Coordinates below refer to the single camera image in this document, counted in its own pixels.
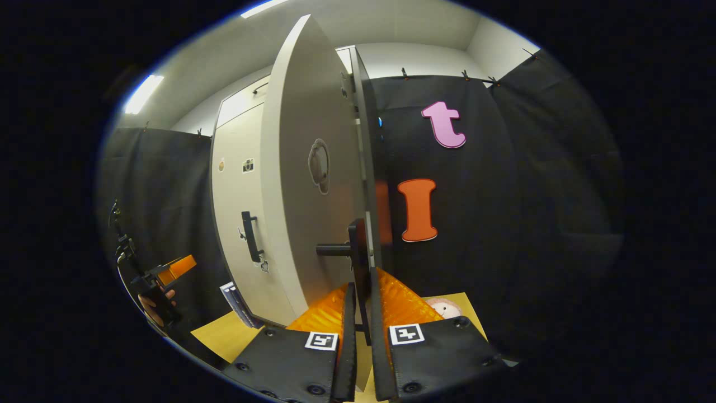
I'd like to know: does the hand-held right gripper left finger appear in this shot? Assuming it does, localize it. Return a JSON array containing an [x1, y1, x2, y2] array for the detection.
[[224, 283, 359, 402]]

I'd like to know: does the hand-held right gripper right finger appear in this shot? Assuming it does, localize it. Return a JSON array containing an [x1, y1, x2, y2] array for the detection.
[[369, 268, 507, 401]]

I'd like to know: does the black door handle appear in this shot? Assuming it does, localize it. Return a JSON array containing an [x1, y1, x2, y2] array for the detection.
[[316, 218, 374, 345], [241, 211, 265, 264]]

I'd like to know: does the white cabinet door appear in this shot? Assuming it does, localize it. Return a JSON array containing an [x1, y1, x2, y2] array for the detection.
[[211, 101, 297, 328], [260, 14, 370, 326]]

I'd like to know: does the white double-door shoe cabinet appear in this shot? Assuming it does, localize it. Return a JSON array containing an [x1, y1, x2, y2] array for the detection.
[[210, 45, 387, 331]]

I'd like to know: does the small pink plush toy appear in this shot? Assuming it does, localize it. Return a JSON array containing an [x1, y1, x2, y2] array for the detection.
[[425, 298, 464, 321]]

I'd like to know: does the black backdrop cloth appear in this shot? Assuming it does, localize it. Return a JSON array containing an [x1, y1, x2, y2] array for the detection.
[[95, 48, 624, 359]]

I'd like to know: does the small ceiling light panel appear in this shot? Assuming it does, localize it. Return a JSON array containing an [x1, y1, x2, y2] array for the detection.
[[124, 74, 164, 115]]

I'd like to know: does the large ceiling light panel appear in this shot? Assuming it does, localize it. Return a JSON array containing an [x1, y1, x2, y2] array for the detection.
[[241, 0, 289, 18]]

